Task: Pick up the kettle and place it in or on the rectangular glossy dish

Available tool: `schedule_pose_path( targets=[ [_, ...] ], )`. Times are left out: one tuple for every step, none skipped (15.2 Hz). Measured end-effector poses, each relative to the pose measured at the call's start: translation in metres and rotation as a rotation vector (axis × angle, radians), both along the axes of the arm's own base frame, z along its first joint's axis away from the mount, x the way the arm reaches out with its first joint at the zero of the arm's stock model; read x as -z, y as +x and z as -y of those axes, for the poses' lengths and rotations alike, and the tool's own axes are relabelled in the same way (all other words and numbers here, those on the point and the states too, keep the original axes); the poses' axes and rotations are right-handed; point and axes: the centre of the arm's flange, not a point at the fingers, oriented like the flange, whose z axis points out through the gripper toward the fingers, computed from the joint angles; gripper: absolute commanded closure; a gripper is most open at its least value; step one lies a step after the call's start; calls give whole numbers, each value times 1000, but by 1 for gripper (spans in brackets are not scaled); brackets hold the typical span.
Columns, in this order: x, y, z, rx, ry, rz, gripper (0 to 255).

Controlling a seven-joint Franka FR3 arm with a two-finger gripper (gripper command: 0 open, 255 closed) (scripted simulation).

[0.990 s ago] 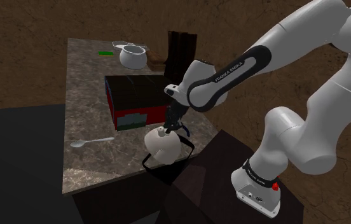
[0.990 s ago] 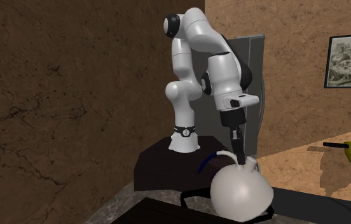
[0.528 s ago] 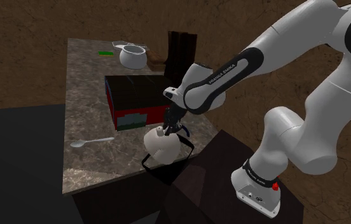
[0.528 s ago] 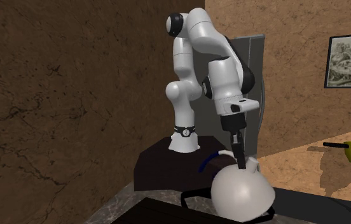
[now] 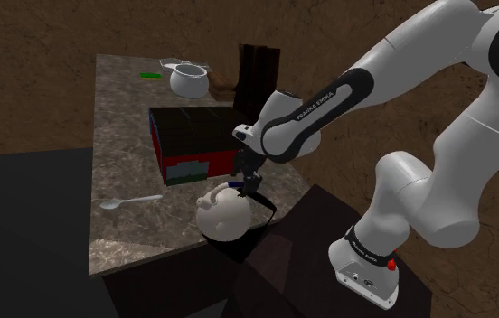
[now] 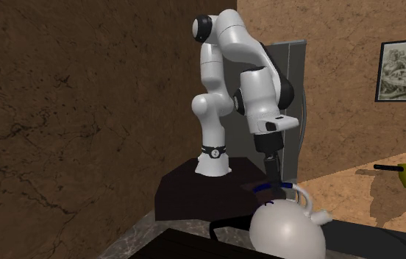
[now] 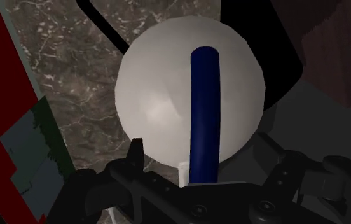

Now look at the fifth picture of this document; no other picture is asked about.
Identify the white kettle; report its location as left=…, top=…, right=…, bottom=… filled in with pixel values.
left=194, top=182, right=253, bottom=243

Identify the red and black box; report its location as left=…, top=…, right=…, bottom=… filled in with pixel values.
left=148, top=106, right=251, bottom=187

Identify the dark wooden chair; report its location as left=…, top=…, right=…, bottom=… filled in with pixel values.
left=232, top=43, right=282, bottom=126

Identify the white pot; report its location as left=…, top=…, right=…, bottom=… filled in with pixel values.
left=169, top=62, right=211, bottom=99

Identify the dark robot stand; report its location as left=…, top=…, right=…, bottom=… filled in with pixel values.
left=221, top=183, right=434, bottom=318

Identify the marble top table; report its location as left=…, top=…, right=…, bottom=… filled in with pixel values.
left=88, top=53, right=312, bottom=318

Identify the silver spoon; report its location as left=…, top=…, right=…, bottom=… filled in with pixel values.
left=99, top=194, right=164, bottom=210

